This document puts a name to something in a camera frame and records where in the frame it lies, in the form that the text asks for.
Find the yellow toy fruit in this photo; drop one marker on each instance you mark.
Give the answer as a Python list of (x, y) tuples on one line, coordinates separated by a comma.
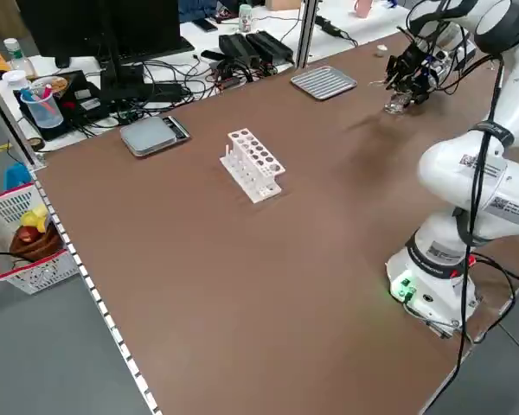
[(34, 216)]

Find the brown wooden bowl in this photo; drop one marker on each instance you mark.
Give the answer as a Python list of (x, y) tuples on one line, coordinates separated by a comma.
[(34, 248)]

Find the black monitor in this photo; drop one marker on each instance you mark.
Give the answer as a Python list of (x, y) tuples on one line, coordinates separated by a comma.
[(91, 26)]

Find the aluminium frame post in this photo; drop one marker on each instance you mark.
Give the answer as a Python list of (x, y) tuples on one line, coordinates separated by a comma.
[(13, 125), (307, 34)]

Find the large clear glass beaker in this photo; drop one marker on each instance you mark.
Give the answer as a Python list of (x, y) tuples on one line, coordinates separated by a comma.
[(397, 104)]

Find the ribbed metal tray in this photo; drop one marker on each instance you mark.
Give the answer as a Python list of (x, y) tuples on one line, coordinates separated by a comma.
[(324, 82)]

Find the black box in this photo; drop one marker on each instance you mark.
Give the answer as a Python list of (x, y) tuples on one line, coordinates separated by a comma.
[(82, 104)]

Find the white basket with red rim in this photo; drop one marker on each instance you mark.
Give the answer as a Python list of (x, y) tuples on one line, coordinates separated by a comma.
[(34, 276)]

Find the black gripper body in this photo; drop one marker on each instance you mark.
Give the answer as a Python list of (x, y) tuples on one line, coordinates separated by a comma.
[(414, 58), (424, 88)]

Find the pink mug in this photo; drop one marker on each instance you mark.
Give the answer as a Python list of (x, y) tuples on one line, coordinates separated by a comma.
[(363, 6)]

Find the plastic bottle with green cap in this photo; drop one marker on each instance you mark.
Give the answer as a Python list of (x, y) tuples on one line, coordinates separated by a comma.
[(15, 56)]

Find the black phone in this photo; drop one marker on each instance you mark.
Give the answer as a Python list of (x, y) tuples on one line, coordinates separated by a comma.
[(205, 24)]

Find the blue plastic object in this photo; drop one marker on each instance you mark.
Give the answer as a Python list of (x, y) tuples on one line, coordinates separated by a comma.
[(17, 175)]

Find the clear measuring cup with pens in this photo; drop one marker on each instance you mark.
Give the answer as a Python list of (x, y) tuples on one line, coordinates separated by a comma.
[(45, 112)]

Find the black monitor stand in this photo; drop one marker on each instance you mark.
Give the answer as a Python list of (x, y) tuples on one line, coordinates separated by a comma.
[(117, 78)]

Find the white test tube rack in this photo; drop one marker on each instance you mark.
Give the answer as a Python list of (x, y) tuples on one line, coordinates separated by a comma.
[(255, 168)]

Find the grey digital scale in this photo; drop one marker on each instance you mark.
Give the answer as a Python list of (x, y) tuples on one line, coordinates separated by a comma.
[(153, 136)]

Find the small white cup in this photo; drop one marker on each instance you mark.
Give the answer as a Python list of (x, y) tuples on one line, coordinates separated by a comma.
[(380, 51)]

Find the white bottle with green label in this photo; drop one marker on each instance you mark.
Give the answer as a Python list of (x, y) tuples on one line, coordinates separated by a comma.
[(245, 19)]

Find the red toy apple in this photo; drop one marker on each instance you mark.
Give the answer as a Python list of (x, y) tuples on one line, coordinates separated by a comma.
[(26, 234)]

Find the brown tape roll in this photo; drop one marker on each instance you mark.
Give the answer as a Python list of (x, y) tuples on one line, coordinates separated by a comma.
[(36, 144)]

